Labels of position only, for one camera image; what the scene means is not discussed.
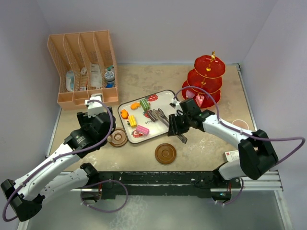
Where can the orange fish cake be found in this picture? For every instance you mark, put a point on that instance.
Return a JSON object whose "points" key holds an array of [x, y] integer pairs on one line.
{"points": [[124, 114], [135, 106]]}

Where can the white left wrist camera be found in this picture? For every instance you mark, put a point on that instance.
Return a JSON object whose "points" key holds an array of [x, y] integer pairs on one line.
{"points": [[94, 106]]}

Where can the small boxed packets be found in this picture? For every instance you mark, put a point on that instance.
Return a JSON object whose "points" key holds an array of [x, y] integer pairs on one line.
{"points": [[83, 80]]}

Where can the white red card box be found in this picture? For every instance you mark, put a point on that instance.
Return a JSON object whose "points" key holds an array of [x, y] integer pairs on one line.
{"points": [[230, 156]]}

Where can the metal serving tongs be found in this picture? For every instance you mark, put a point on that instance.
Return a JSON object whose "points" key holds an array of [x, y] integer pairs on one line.
{"points": [[159, 114]]}

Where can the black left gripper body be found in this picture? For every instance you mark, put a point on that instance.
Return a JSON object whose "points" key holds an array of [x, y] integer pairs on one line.
{"points": [[84, 120]]}

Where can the pink desk organizer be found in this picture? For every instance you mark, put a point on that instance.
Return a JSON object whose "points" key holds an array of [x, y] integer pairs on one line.
{"points": [[86, 65]]}

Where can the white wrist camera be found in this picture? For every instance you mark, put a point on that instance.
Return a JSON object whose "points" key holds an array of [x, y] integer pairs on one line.
{"points": [[94, 106], [176, 105]]}

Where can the blue white round tin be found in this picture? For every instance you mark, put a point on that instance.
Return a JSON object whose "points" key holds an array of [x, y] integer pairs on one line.
{"points": [[109, 76]]}

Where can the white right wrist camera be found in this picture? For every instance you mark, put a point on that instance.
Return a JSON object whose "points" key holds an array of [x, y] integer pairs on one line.
{"points": [[176, 105]]}

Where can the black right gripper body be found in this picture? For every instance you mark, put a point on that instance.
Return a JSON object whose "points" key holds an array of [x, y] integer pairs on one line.
{"points": [[180, 124]]}

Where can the coral toy cake slice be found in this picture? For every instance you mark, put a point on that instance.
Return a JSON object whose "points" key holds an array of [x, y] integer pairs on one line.
{"points": [[199, 100]]}

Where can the green toy cake slice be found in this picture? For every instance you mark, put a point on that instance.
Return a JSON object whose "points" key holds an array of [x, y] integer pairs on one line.
{"points": [[145, 104]]}

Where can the pink toy cake slice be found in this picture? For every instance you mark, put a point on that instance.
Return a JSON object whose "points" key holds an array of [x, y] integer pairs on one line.
{"points": [[145, 131]]}

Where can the yellow toy cake slice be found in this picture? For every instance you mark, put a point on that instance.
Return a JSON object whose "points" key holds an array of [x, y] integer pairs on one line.
{"points": [[132, 121]]}

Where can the brown coaster centre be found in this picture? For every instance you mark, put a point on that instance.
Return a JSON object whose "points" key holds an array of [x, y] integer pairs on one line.
{"points": [[165, 153]]}

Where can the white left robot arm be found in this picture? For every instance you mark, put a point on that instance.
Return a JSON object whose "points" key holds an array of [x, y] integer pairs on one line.
{"points": [[26, 195]]}

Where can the clear plastic cup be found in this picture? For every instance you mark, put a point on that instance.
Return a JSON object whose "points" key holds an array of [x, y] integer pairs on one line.
{"points": [[241, 124]]}

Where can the brown toy cake slice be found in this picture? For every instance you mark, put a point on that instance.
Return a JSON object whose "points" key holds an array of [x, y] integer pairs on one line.
{"points": [[151, 115]]}

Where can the orange fish cake left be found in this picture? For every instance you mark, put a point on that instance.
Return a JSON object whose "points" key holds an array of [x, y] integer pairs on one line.
{"points": [[124, 114]]}

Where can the white sachet packet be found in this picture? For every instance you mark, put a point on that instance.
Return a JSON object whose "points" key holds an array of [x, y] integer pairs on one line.
{"points": [[96, 77]]}

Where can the blue white pouch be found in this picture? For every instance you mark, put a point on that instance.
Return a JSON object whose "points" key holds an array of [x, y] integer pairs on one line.
{"points": [[70, 80]]}

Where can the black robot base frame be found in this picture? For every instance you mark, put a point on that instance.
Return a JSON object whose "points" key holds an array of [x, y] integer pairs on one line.
{"points": [[202, 184]]}

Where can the brown coaster by mug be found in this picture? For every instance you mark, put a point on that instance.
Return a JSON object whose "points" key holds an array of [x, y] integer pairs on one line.
{"points": [[118, 138]]}

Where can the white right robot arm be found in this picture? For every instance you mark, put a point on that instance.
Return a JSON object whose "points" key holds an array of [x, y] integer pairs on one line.
{"points": [[256, 153]]}

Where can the white strawberry tray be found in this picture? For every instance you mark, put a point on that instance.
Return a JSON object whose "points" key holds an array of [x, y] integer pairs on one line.
{"points": [[157, 100]]}

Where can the red three-tier stand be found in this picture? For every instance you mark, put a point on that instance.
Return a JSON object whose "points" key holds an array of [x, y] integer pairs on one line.
{"points": [[206, 78]]}

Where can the purple fuzzy sweet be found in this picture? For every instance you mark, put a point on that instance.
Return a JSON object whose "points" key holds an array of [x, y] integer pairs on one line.
{"points": [[189, 94]]}

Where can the orange fish cake upper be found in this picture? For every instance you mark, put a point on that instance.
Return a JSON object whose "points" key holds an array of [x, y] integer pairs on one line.
{"points": [[135, 106]]}

